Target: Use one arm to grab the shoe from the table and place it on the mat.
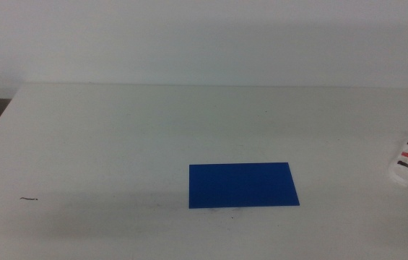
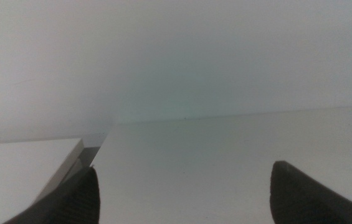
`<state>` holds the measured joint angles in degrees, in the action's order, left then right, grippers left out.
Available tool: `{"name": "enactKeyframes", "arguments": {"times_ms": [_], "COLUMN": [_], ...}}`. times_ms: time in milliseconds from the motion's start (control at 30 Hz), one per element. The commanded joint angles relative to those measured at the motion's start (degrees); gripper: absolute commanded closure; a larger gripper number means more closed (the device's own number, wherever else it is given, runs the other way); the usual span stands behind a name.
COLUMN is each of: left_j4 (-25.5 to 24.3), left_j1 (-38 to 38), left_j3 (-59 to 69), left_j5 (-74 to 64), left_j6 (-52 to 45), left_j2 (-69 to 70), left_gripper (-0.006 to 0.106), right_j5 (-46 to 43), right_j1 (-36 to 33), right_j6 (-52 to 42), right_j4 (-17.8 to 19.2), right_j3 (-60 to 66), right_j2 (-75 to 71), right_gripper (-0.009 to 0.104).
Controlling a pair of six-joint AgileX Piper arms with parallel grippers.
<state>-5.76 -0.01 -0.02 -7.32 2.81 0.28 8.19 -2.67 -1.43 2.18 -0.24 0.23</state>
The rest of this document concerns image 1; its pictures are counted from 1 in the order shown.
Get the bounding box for blue rectangular mat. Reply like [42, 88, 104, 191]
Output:
[188, 162, 301, 209]

